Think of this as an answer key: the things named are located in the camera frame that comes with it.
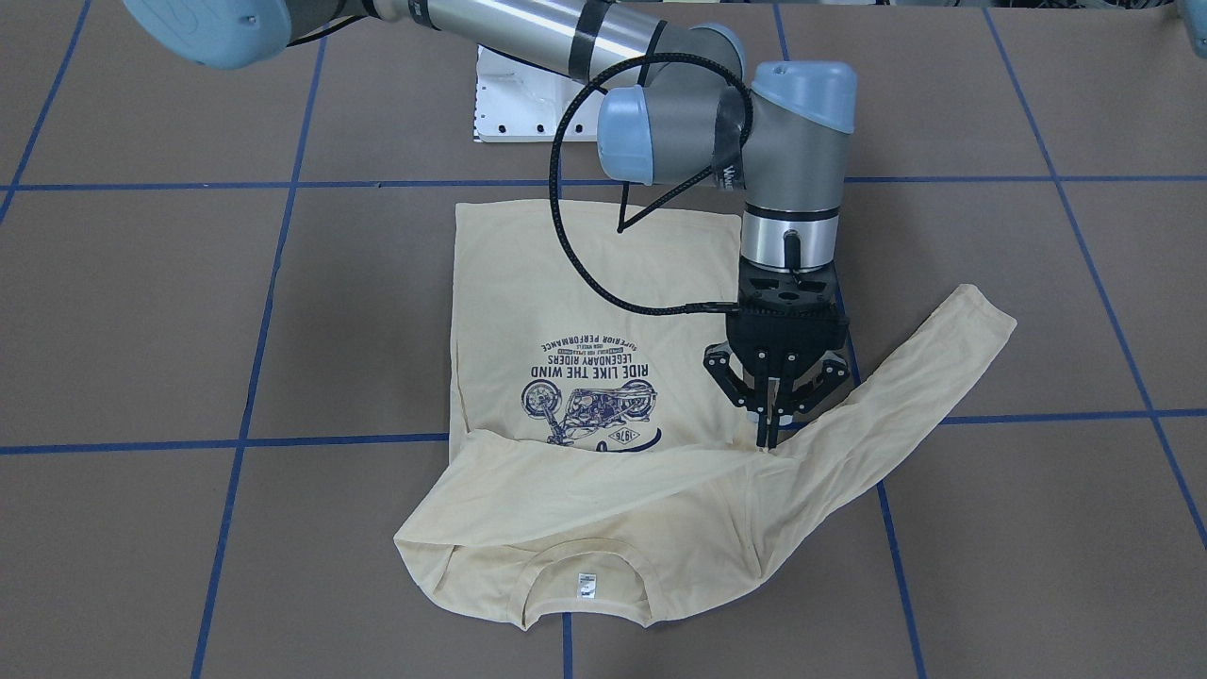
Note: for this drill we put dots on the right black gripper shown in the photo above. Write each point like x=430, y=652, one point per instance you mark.
x=724, y=370

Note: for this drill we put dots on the cream long-sleeve graphic shirt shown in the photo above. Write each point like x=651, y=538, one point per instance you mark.
x=596, y=468

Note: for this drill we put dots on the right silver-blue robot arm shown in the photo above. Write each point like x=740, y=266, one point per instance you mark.
x=675, y=112

